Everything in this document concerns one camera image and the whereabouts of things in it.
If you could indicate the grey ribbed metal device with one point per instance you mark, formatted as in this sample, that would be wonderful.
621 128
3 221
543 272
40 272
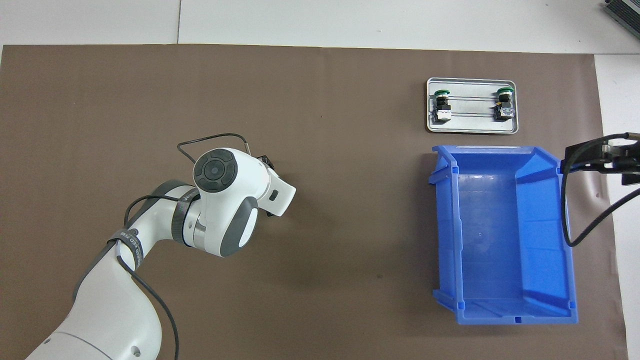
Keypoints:
625 12

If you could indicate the blue plastic storage bin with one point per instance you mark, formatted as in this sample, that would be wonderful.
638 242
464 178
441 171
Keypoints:
495 240

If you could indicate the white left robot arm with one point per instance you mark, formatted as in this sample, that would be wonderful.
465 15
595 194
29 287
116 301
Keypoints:
235 200

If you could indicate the green push button switch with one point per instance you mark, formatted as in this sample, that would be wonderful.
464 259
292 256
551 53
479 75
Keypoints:
442 107
504 107

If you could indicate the grey metal tray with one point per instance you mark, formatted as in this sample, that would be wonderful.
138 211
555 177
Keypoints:
472 122

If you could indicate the brown paper table mat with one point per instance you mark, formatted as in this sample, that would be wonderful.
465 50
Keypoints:
350 225

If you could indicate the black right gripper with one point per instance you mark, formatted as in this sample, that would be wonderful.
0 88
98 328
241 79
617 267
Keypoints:
627 160

